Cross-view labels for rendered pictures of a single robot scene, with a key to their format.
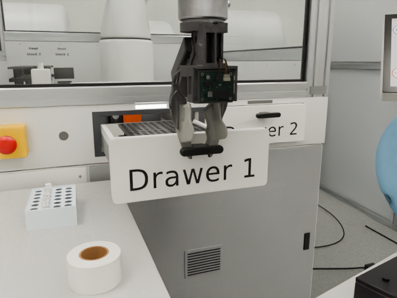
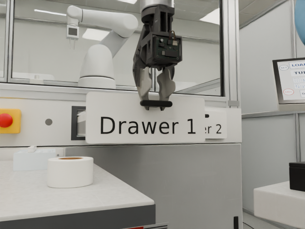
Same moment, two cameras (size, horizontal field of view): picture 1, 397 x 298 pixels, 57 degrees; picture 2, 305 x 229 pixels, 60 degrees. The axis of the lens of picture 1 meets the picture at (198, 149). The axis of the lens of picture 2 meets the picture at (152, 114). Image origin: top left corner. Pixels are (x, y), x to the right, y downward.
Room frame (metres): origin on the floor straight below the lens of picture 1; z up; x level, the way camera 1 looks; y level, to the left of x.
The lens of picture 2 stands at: (0.01, 0.02, 0.84)
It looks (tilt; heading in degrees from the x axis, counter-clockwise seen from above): 4 degrees up; 358
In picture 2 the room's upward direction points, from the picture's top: straight up
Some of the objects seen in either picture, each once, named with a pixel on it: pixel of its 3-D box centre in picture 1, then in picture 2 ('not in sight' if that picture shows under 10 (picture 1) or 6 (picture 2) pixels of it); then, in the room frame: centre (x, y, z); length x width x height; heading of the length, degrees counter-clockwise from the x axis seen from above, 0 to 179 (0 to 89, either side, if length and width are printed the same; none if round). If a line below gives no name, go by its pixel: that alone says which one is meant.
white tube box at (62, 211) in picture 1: (53, 205); (36, 158); (0.66, 0.28, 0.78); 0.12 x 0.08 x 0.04; 19
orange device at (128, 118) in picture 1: (124, 117); not in sight; (1.28, 0.26, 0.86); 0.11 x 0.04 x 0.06; 110
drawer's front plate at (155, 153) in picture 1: (194, 163); (150, 118); (0.62, 0.01, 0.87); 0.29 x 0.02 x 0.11; 110
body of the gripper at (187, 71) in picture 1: (204, 64); (158, 40); (0.57, -0.01, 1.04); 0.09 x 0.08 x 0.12; 20
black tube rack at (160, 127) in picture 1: (165, 142); not in sight; (0.81, 0.08, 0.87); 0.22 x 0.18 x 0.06; 20
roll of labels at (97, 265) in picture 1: (94, 266); (70, 171); (0.44, 0.14, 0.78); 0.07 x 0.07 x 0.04
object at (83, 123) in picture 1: (133, 109); (100, 126); (1.39, 0.25, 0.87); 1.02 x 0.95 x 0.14; 110
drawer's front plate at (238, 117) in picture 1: (260, 124); (194, 124); (1.03, -0.18, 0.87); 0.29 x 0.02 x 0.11; 110
